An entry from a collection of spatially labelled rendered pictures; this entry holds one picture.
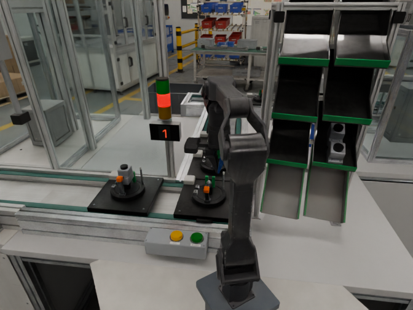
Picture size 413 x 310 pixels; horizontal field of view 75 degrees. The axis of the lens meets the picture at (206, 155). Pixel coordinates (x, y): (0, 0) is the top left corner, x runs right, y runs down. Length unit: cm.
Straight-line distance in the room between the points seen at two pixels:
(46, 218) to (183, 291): 58
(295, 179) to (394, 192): 90
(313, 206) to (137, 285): 66
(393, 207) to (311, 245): 87
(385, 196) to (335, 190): 79
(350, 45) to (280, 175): 48
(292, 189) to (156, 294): 58
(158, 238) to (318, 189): 60
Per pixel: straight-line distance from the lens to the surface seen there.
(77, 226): 116
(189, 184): 119
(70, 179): 142
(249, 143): 47
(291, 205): 104
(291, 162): 92
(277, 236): 115
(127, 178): 112
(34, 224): 126
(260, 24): 814
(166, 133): 110
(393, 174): 178
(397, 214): 197
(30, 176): 154
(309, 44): 91
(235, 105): 50
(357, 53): 92
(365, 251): 121
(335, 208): 108
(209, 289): 72
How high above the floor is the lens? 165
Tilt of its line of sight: 29 degrees down
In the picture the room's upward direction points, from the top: straight up
